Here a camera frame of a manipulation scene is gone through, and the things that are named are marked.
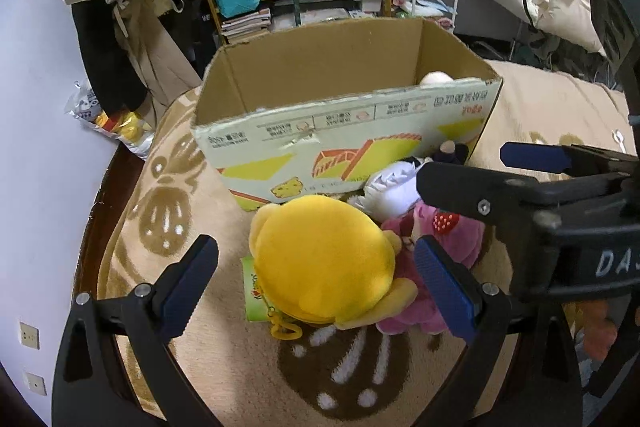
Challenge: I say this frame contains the beige patterned blanket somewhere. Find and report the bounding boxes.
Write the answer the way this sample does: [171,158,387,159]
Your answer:
[97,59,633,427]

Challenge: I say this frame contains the yellow plush toy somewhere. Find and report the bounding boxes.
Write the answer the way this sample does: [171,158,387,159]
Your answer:
[241,194,418,340]

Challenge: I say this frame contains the pile of papers and books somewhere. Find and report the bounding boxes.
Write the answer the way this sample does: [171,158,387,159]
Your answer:
[272,0,381,30]

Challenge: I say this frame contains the pink strawberry plush toy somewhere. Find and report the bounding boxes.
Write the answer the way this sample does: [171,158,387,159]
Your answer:
[375,199,488,335]

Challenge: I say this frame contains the white plush toy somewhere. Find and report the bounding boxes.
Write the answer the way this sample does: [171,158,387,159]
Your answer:
[347,159,433,218]

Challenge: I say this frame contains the black jacket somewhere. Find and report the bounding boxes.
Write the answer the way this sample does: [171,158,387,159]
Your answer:
[160,0,221,78]

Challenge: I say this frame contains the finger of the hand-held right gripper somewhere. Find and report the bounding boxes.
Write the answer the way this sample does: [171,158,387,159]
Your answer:
[500,141,640,180]
[416,162,562,234]

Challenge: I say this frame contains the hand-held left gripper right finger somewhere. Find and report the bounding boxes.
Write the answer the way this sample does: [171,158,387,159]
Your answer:
[414,234,585,427]

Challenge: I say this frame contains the cream cushion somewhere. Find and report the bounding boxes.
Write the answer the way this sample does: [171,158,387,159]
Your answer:
[537,0,608,58]

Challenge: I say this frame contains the plastic bag of toys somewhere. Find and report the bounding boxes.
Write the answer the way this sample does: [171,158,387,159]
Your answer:
[64,82,156,158]

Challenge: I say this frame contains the printed cardboard box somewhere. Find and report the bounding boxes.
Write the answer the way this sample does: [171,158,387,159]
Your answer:
[190,18,504,212]

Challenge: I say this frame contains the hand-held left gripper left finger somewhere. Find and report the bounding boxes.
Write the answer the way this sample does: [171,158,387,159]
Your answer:
[51,234,221,427]

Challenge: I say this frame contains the orange plush toy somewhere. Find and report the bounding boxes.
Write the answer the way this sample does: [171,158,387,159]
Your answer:
[570,299,621,360]

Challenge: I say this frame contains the black coat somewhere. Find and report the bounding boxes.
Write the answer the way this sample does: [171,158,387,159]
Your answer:
[71,0,148,112]

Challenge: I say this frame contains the black board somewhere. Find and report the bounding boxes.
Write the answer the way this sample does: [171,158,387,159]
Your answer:
[580,0,640,108]

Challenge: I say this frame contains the stack of magazines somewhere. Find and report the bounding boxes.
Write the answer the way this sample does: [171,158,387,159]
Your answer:
[221,8,272,44]

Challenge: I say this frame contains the beige trousers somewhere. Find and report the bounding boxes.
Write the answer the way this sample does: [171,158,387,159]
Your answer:
[107,0,203,108]

